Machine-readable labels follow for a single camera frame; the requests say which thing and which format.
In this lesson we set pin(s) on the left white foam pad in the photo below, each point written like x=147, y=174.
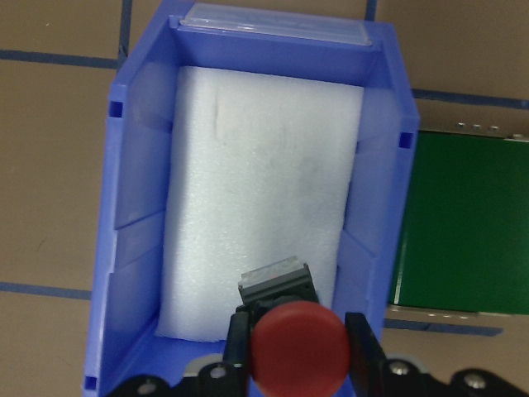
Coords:
x=259, y=171

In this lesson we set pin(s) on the green conveyor belt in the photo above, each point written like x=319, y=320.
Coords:
x=464, y=238

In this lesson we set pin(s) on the left blue plastic bin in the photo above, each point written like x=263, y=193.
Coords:
x=140, y=118

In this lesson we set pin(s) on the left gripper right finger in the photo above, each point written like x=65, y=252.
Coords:
x=366, y=356

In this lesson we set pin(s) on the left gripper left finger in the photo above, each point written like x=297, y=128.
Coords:
x=237, y=348

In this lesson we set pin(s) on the yellow push button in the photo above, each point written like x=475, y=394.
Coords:
x=298, y=347

